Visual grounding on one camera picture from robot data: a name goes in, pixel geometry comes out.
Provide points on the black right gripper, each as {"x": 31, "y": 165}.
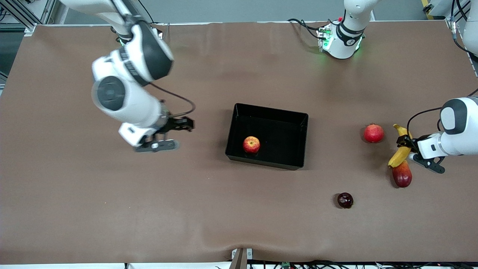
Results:
{"x": 174, "y": 124}

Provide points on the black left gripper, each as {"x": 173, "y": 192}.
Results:
{"x": 404, "y": 141}

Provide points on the yellow banana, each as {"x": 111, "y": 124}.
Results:
{"x": 397, "y": 158}

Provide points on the red yellow apple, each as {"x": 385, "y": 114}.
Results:
{"x": 251, "y": 145}

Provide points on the black plastic box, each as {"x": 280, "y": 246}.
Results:
{"x": 276, "y": 123}

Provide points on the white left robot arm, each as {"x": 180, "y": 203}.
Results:
{"x": 349, "y": 35}

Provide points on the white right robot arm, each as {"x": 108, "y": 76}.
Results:
{"x": 123, "y": 104}

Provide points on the red pomegranate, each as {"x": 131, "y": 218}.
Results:
{"x": 373, "y": 133}

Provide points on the red mango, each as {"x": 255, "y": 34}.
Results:
{"x": 402, "y": 177}

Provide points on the dark purple plum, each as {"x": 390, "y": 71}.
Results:
{"x": 345, "y": 200}

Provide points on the table cover mat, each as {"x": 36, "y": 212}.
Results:
{"x": 149, "y": 205}

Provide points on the yellow black striped post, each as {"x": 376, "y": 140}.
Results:
{"x": 427, "y": 7}

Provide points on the aluminium frame profile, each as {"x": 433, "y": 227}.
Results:
{"x": 30, "y": 28}
{"x": 438, "y": 5}

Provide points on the metal table bracket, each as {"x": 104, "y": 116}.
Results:
{"x": 239, "y": 259}

